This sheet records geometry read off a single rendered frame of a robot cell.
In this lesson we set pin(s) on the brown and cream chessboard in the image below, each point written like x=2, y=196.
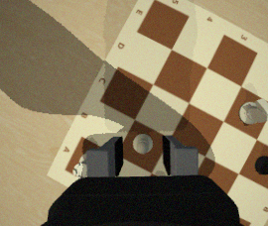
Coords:
x=178, y=69

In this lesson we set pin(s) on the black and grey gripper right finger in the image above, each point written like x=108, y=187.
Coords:
x=179, y=159

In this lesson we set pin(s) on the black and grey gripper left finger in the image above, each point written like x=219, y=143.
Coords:
x=107, y=160

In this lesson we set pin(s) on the white pawn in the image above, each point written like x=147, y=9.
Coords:
x=140, y=145

